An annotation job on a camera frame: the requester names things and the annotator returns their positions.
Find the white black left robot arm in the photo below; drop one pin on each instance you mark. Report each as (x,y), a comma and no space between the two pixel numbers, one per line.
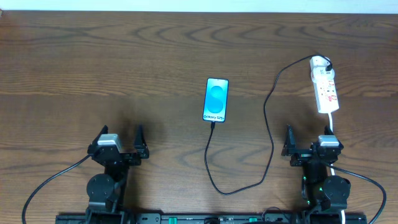
(106,190)

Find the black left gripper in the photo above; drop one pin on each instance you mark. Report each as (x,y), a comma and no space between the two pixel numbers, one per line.
(123,155)

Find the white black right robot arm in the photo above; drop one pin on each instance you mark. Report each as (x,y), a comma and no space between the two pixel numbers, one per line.
(325,194)

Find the blue screen smartphone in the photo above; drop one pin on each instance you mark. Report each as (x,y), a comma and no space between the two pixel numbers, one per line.
(216,100)

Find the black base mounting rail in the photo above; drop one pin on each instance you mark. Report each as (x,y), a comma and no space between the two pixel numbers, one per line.
(156,218)

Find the white power strip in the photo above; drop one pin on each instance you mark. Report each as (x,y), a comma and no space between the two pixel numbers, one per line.
(325,92)

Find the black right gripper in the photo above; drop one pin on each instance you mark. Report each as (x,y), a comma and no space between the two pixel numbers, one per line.
(308,154)

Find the white USB charger plug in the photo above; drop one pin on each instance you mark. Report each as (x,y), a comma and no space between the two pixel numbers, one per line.
(320,74)

